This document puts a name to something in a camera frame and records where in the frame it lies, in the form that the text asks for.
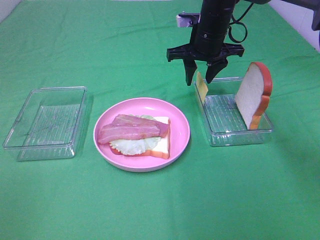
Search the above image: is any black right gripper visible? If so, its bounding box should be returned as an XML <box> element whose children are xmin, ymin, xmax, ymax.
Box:
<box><xmin>166</xmin><ymin>27</ymin><xmax>245</xmax><ymax>86</ymax></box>

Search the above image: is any yellow cheese slice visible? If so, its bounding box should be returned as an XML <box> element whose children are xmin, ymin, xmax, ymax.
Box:
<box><xmin>195</xmin><ymin>71</ymin><xmax>209</xmax><ymax>105</ymax></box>

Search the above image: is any bread slice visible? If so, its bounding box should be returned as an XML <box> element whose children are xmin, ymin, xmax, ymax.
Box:
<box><xmin>235</xmin><ymin>62</ymin><xmax>273</xmax><ymax>130</ymax></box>
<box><xmin>109</xmin><ymin>115</ymin><xmax>171</xmax><ymax>159</ymax></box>

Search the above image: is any curved bacon strip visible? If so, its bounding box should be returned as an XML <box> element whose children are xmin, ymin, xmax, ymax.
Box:
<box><xmin>97</xmin><ymin>123</ymin><xmax>161</xmax><ymax>144</ymax></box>

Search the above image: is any straight bacon strip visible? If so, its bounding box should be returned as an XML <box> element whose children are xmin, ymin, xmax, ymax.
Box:
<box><xmin>112</xmin><ymin>114</ymin><xmax>170</xmax><ymax>138</ymax></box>

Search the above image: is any green lettuce leaf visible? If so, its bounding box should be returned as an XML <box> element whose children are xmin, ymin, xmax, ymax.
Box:
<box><xmin>107</xmin><ymin>114</ymin><xmax>168</xmax><ymax>156</ymax></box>

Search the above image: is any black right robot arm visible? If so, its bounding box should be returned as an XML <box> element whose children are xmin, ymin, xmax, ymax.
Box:
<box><xmin>166</xmin><ymin>0</ymin><xmax>245</xmax><ymax>86</ymax></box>

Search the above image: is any clear right plastic tray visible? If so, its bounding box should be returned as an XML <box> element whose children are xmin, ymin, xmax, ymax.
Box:
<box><xmin>194</xmin><ymin>77</ymin><xmax>273</xmax><ymax>147</ymax></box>

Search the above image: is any clear plastic tray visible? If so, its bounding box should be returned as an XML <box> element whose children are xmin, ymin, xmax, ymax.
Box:
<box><xmin>3</xmin><ymin>86</ymin><xmax>87</xmax><ymax>162</ymax></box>
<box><xmin>194</xmin><ymin>77</ymin><xmax>273</xmax><ymax>147</ymax></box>

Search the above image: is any pink plate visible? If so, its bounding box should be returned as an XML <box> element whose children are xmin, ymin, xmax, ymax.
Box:
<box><xmin>93</xmin><ymin>97</ymin><xmax>191</xmax><ymax>172</ymax></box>

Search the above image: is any clear left plastic tray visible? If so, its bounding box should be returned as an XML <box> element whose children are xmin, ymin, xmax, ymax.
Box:
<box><xmin>3</xmin><ymin>86</ymin><xmax>87</xmax><ymax>162</ymax></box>

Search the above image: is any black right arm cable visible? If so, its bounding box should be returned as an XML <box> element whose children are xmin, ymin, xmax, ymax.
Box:
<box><xmin>226</xmin><ymin>1</ymin><xmax>256</xmax><ymax>44</ymax></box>

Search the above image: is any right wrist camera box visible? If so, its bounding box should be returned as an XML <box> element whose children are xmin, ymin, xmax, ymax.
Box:
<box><xmin>176</xmin><ymin>12</ymin><xmax>200</xmax><ymax>28</ymax></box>

